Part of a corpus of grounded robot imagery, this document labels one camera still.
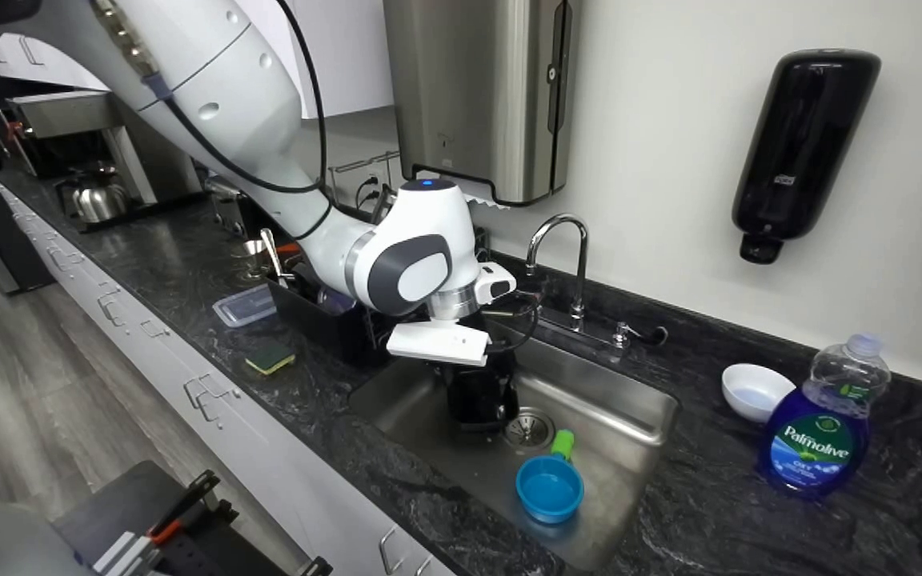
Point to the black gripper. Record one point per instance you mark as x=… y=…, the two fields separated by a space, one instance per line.
x=494 y=336

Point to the blue plastic bowl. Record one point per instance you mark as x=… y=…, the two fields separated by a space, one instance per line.
x=549 y=483

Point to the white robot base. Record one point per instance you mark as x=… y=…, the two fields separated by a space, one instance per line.
x=2 y=545

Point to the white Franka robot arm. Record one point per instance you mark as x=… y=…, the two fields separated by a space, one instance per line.
x=238 y=108

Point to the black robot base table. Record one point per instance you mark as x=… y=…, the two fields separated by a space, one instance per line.
x=162 y=513

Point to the sink drain strainer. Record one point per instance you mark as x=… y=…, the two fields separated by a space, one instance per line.
x=530 y=428

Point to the stainless steel sink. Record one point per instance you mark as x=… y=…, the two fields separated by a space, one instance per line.
x=610 y=467

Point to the black container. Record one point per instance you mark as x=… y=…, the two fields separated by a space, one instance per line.
x=480 y=412

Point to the chrome faucet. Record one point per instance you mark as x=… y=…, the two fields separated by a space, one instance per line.
x=575 y=272

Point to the black dish rack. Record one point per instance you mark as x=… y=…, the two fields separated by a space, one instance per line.
x=321 y=307

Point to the green yellow sponge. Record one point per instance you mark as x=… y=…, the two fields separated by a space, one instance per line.
x=270 y=359

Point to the steel paper towel dispenser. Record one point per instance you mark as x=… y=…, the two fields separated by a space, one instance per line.
x=478 y=97

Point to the clear plastic container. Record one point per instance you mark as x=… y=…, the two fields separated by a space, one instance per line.
x=244 y=304

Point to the small white bowl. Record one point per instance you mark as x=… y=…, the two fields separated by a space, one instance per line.
x=752 y=387

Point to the white lower cabinets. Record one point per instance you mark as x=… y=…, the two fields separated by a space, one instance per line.
x=214 y=418

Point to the blue dish soap bottle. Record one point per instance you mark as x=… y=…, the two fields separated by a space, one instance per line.
x=817 y=436

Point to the silver coffee brewer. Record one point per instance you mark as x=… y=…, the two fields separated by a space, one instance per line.
x=64 y=130

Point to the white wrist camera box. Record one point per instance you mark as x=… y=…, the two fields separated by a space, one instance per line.
x=437 y=343

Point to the black wall soap dispenser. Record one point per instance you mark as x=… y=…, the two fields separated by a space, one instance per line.
x=802 y=140

